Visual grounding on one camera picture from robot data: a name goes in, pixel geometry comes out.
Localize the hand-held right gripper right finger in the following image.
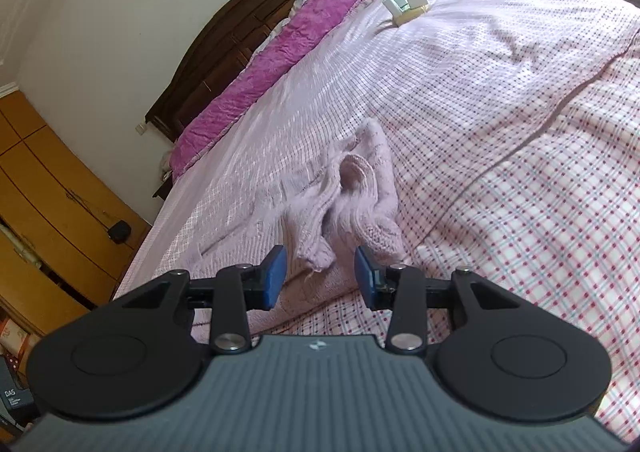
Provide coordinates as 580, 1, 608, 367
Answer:
353, 245, 521, 352

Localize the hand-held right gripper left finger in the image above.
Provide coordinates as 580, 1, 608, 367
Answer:
121, 245, 288, 354

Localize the lilac knit sweater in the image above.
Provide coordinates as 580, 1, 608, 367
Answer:
185, 118, 408, 333

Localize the dark wooden nightstand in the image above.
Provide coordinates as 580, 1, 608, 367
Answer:
151, 171, 174, 201

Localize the lilac waffle blanket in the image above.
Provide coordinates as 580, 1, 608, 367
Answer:
112, 0, 438, 302

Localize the small black pouch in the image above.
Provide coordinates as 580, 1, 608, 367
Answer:
107, 220, 132, 245

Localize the pink checked bedsheet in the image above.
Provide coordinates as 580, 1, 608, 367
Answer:
260, 46, 640, 432

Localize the magenta pillow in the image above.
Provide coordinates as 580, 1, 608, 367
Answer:
170, 0, 379, 181

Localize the yellow wooden wardrobe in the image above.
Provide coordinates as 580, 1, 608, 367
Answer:
0, 89, 152, 335

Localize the dark wooden headboard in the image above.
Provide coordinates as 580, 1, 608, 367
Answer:
144, 0, 435, 144

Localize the pink dotted duvet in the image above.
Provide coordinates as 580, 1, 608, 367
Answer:
374, 0, 640, 245

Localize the dotted cardboard box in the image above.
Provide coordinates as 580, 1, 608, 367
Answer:
0, 316, 42, 374

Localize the black box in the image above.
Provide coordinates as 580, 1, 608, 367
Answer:
0, 361, 42, 430

